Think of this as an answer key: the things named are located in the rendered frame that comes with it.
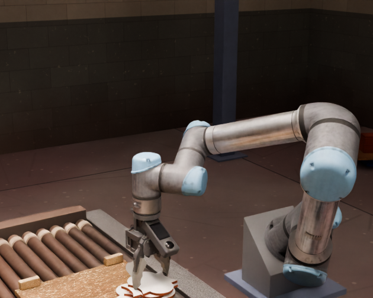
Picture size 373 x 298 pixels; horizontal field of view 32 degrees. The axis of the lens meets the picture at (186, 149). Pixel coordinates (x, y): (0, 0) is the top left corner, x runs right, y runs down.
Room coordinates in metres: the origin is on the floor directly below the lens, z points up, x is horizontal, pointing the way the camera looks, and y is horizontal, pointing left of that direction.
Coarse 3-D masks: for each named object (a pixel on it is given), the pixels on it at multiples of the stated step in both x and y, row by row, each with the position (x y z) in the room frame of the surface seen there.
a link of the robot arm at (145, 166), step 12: (144, 156) 1.56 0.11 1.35; (156, 156) 1.56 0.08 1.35; (132, 168) 1.56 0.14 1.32; (144, 168) 1.54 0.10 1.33; (156, 168) 1.54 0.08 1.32; (132, 180) 1.56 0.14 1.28; (144, 180) 1.53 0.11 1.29; (156, 180) 1.53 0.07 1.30; (144, 192) 1.54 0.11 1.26; (156, 192) 1.55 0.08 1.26
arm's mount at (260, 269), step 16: (288, 208) 1.89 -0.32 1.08; (256, 224) 1.81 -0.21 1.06; (256, 240) 1.76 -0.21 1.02; (256, 256) 1.75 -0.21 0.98; (272, 256) 1.74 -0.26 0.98; (256, 272) 1.74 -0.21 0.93; (272, 272) 1.70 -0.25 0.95; (256, 288) 1.74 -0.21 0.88; (272, 288) 1.69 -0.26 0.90; (288, 288) 1.73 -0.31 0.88
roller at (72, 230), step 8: (64, 224) 2.13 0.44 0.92; (72, 224) 2.11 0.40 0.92; (72, 232) 2.06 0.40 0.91; (80, 232) 2.04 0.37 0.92; (80, 240) 2.00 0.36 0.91; (88, 240) 1.98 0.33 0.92; (88, 248) 1.95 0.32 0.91; (96, 248) 1.92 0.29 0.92; (96, 256) 1.90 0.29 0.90; (104, 256) 1.87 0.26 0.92
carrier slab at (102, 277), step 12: (120, 264) 1.77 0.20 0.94; (72, 276) 1.70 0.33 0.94; (84, 276) 1.70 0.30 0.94; (96, 276) 1.70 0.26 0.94; (108, 276) 1.70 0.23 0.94; (120, 276) 1.70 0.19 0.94; (36, 288) 1.63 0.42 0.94; (48, 288) 1.63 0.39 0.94; (60, 288) 1.63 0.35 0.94; (72, 288) 1.63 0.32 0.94; (84, 288) 1.63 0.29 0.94; (96, 288) 1.63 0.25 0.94; (108, 288) 1.63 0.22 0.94
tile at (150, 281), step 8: (144, 272) 1.61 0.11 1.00; (160, 272) 1.61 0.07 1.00; (144, 280) 1.56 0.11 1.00; (152, 280) 1.57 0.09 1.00; (160, 280) 1.57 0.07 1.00; (168, 280) 1.57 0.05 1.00; (176, 280) 1.57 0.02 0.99; (144, 288) 1.52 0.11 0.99; (152, 288) 1.52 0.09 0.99; (160, 288) 1.52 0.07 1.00; (168, 288) 1.52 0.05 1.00
